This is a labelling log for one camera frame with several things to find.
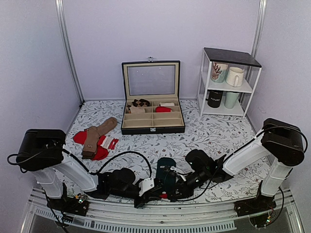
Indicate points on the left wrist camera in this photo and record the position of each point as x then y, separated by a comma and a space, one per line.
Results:
145, 185

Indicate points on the cream rolled sock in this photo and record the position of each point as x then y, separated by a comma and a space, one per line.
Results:
166, 104

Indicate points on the mint green mug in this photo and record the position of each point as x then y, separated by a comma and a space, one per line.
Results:
231, 99

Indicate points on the aluminium frame post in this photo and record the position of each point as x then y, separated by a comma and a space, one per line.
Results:
259, 27
65, 37

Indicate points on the black ceramic mug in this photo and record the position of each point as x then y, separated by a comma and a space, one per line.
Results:
214, 98

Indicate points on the floral ceramic mug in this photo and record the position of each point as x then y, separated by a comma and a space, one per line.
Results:
219, 72

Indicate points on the argyle rolled sock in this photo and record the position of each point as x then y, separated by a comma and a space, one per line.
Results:
141, 103

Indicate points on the aluminium front rail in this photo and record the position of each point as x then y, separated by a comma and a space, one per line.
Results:
212, 212

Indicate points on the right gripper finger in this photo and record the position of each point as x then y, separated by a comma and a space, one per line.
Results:
169, 177
179, 194

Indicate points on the brown sock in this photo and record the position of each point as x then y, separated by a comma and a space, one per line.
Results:
93, 135

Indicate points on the right aluminium frame post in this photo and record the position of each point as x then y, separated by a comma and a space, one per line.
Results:
259, 27

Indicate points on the white two-tier shelf rack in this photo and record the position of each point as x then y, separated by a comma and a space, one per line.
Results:
252, 71

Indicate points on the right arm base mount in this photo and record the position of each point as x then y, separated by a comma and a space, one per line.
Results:
254, 205

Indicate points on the cream ceramic mug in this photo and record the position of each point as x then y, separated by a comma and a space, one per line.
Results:
235, 76

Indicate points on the black compartment storage box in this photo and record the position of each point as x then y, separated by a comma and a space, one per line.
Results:
155, 81

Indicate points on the red striped sock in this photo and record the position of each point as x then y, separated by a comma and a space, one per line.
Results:
104, 145

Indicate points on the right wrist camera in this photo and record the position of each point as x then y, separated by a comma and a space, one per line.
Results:
174, 170

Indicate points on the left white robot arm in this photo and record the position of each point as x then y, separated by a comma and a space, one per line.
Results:
42, 152

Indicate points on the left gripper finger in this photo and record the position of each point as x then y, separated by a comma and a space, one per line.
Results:
139, 202
158, 189

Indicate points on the dark green christmas sock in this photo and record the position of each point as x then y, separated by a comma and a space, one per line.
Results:
159, 173

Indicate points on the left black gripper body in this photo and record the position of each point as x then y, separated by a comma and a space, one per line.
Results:
115, 192

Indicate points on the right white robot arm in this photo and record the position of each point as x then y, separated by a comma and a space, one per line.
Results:
285, 142

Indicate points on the red rolled sock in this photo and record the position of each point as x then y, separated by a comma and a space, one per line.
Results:
163, 109

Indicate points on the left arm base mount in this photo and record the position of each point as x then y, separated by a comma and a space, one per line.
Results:
77, 205

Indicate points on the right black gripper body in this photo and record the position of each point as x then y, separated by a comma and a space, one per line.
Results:
202, 175

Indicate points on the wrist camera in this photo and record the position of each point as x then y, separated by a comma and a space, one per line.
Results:
145, 185
174, 170

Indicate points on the left aluminium frame post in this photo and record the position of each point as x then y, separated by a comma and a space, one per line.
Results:
65, 37

